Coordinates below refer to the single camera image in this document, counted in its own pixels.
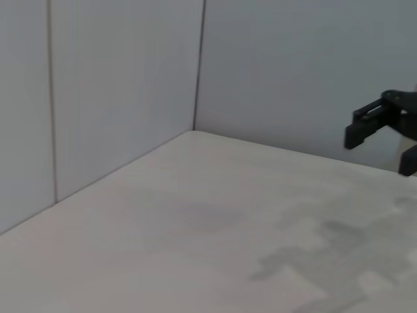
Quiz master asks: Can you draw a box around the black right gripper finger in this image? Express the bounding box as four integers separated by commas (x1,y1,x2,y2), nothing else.
344,98,402,151
398,145,417,177

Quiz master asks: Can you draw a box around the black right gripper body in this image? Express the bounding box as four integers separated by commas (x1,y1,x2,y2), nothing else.
380,89,417,142

